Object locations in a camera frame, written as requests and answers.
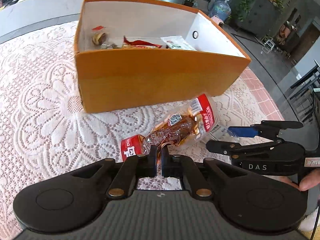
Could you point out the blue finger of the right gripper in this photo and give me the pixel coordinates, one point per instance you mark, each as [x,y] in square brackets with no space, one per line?
[268,129]

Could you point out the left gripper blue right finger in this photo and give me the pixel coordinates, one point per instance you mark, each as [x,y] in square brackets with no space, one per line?
[184,169]

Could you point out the pink checked table cover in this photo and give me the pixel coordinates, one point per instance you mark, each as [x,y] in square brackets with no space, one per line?
[265,102]

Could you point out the person's right hand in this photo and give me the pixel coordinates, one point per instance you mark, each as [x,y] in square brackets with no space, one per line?
[308,182]

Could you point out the orange cardboard box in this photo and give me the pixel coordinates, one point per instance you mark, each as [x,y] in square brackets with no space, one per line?
[112,79]

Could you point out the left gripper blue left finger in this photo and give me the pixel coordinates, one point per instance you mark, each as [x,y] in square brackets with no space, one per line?
[125,175]

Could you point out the blue water jug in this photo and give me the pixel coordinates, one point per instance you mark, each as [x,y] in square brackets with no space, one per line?
[221,9]

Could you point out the red snack pack in box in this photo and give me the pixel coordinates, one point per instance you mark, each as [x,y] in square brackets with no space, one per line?
[139,44]

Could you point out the red packaged braised meat snack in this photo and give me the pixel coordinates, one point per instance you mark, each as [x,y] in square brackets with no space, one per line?
[181,126]

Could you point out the white lace tablecloth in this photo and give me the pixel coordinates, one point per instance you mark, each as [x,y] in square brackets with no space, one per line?
[45,131]

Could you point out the clear bag dark round snack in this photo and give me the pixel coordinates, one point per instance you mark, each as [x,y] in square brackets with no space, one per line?
[101,38]

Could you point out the white marble tv bench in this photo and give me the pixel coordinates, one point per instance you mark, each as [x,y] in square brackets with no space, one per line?
[29,12]

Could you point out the clear bag white candies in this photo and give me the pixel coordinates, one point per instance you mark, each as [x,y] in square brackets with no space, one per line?
[221,133]

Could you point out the dark grey cabinet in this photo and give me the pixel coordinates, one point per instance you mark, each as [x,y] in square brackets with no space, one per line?
[260,18]

